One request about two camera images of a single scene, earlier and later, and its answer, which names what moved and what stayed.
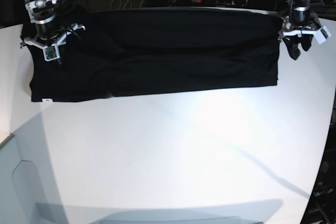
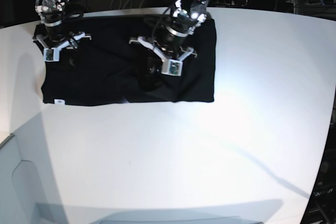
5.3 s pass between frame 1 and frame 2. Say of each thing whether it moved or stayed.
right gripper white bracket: moved
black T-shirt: moved
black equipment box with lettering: stayed
